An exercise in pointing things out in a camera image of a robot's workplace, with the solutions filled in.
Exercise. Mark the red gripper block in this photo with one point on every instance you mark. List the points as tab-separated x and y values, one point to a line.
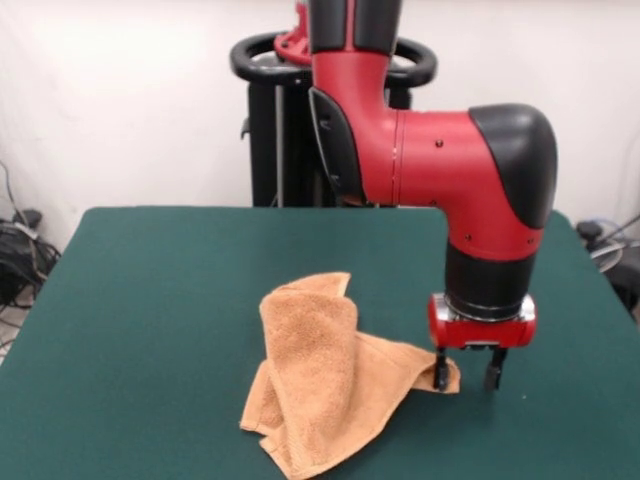
480	332

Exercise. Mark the tan terry towel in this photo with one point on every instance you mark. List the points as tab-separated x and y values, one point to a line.
310	350

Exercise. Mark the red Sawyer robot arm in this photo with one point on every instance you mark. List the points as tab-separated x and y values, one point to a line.
425	160

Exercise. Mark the grey stand base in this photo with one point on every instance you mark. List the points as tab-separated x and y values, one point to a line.
607	255

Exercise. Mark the black power adapter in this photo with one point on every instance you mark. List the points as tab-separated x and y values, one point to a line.
30	217
590	230

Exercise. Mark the dark green table cloth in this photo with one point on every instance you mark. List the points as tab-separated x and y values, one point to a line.
150	300

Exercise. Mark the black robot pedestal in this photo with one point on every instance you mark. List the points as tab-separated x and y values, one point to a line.
260	150

